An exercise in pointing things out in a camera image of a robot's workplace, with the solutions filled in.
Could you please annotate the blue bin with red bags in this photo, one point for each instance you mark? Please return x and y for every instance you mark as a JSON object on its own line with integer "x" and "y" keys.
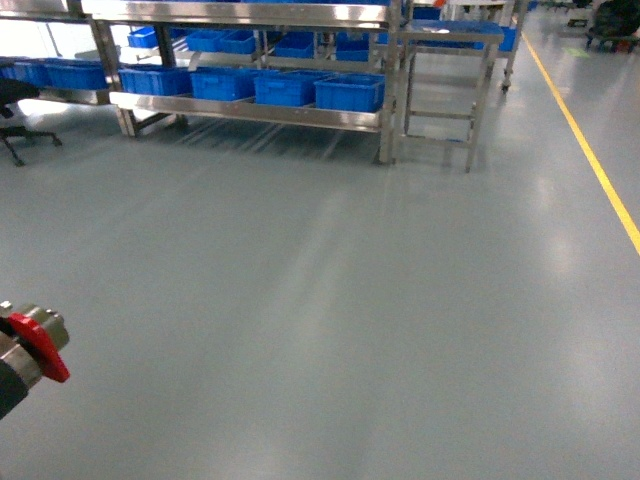
{"x": 362, "y": 93}

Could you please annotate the stainless steel flow rack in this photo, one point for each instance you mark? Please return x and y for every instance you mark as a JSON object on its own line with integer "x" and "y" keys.
{"x": 136, "y": 112}

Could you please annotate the stainless steel side table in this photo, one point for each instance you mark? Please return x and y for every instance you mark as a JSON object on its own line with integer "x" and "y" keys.
{"x": 443, "y": 82}

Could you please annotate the black chair base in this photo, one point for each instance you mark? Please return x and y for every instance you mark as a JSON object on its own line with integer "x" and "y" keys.
{"x": 13, "y": 91}

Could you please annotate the robot arm with red ring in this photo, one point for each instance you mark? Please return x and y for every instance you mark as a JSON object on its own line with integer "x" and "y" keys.
{"x": 31, "y": 340}

